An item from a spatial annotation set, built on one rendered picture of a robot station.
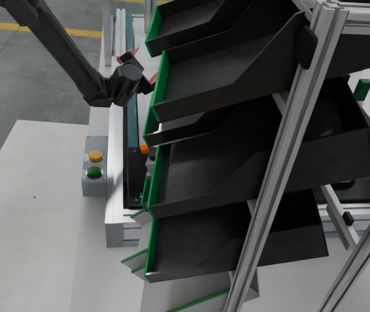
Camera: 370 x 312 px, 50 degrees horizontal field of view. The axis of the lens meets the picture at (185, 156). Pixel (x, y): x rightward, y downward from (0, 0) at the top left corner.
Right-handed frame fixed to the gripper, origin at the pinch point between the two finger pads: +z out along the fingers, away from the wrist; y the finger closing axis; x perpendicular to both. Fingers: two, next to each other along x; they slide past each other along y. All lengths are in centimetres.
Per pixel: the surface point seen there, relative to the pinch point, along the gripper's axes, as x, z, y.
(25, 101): 189, 79, 3
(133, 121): 14.9, -7.9, -13.2
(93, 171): 9.3, -36.6, -9.5
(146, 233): -12, -52, -22
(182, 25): -51, -46, 13
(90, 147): 15.9, -27.1, -6.8
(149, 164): -30, -52, -4
